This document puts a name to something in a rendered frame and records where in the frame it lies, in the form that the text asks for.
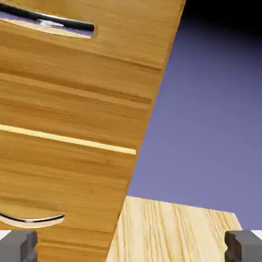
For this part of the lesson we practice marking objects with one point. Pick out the light wood cabinet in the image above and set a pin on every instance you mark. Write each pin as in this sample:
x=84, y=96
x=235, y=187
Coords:
x=81, y=114

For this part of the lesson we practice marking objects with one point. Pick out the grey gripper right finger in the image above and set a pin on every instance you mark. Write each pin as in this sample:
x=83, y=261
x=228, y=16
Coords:
x=245, y=247

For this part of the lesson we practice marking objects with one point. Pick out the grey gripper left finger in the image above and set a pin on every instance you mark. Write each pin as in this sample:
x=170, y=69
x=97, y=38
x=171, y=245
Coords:
x=16, y=247

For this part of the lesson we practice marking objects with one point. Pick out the light wood drawer front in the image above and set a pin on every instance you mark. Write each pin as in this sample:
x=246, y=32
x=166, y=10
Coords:
x=71, y=180
x=122, y=47

